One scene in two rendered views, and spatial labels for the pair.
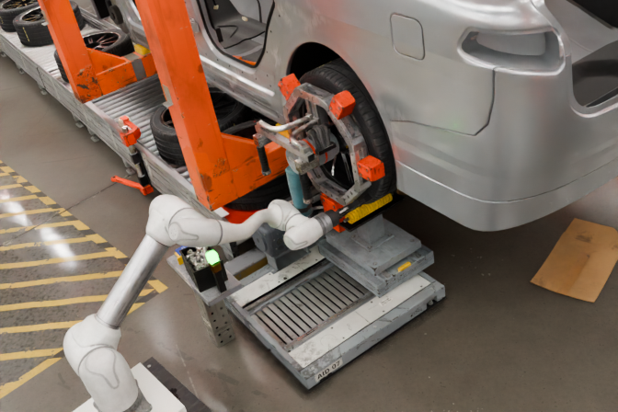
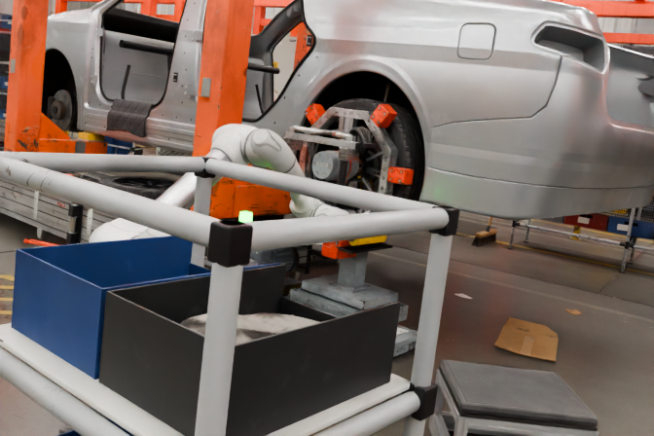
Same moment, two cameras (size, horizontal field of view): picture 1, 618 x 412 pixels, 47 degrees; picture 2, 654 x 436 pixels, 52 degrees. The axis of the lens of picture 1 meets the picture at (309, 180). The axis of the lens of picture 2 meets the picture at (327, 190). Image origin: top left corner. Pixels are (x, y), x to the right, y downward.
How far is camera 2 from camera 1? 1.77 m
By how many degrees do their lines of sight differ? 33
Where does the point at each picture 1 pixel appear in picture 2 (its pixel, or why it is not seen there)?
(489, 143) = (544, 123)
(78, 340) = (123, 226)
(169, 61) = (227, 50)
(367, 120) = (402, 133)
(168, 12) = (240, 8)
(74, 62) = (24, 116)
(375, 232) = (358, 276)
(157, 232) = (230, 145)
